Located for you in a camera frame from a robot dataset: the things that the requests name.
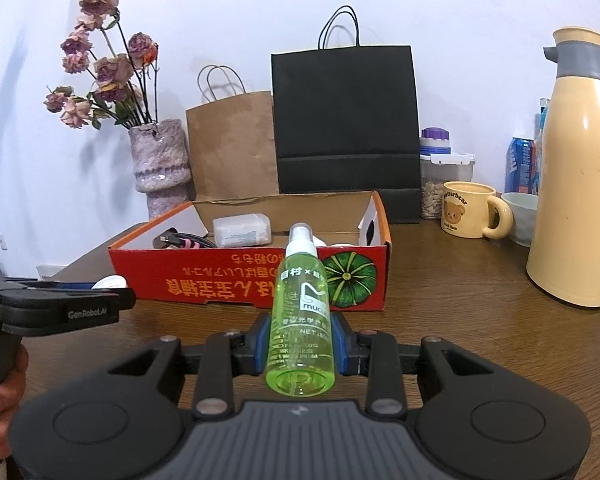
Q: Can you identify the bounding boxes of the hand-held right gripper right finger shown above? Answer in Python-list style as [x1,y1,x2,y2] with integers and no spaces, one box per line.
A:
[330,312,493,418]

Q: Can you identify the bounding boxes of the black paper bag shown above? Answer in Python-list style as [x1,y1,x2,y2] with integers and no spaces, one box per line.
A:
[271,6,422,224]

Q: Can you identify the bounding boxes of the cream thermos jug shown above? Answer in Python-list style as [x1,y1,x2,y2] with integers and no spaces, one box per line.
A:
[526,26,600,307]

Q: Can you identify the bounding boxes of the green spray bottle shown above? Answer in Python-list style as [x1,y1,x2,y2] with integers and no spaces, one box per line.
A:
[265,222,337,397]

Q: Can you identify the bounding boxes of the white bowl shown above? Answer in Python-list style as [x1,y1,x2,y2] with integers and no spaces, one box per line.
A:
[501,191,539,247]

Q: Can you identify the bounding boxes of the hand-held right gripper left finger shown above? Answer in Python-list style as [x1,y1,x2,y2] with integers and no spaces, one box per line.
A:
[109,312,272,418]

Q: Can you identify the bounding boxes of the red cardboard box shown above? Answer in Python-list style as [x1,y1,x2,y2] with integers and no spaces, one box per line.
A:
[107,190,393,312]

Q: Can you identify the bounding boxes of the clear jar purple lid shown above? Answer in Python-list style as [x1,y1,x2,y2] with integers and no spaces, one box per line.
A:
[420,127,476,221]

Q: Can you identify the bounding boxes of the person's left hand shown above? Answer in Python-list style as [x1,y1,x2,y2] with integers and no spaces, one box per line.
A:
[0,345,29,461]

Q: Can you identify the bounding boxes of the yellow bear mug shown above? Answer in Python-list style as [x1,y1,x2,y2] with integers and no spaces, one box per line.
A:
[440,181,514,239]

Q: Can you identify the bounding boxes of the braided black grey cable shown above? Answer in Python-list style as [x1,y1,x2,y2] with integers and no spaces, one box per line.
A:
[152,229,216,251]

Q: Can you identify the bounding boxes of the mottled pink ceramic vase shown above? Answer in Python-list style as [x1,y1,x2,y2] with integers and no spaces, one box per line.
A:
[129,119,193,221]

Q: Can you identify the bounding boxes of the clear plastic swab box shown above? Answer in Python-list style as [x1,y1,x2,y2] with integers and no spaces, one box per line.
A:
[212,213,272,248]

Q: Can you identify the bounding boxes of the small white cap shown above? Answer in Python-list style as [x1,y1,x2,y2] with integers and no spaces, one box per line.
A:
[91,276,131,291]

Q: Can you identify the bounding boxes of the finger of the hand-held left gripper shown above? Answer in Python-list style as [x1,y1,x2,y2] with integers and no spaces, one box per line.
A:
[0,276,131,301]

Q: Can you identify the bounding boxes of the brown paper bag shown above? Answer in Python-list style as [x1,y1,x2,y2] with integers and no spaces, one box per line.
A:
[185,65,281,201]

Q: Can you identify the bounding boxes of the blue drink can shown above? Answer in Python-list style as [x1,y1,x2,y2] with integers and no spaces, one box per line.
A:
[505,136,537,195]

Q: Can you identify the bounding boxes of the dried pink flowers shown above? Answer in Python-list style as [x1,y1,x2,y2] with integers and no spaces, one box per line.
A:
[43,0,159,131]

